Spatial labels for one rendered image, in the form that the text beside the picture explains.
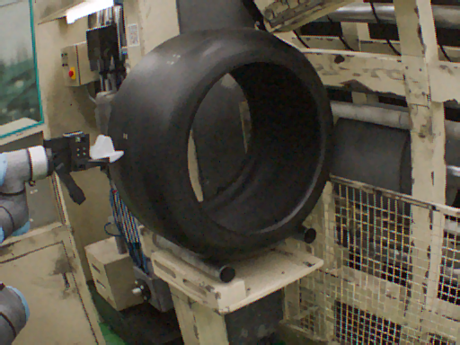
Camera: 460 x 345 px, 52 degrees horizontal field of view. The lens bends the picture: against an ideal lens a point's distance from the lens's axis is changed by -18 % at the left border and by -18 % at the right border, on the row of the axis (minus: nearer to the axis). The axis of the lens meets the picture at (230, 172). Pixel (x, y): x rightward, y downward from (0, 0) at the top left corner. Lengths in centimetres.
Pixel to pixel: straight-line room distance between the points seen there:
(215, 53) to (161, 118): 19
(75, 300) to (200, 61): 113
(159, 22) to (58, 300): 108
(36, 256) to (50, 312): 24
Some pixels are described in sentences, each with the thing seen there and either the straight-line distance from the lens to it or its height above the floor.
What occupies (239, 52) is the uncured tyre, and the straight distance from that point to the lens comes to 128.
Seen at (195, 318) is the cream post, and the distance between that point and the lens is 186.
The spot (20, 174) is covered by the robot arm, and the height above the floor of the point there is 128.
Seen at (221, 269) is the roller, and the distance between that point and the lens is 138.
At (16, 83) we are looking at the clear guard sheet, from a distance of 183.
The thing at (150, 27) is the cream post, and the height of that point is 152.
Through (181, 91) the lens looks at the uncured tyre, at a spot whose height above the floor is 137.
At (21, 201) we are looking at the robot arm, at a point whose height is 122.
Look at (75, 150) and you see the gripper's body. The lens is 120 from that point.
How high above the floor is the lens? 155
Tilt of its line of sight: 17 degrees down
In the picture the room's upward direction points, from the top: 8 degrees counter-clockwise
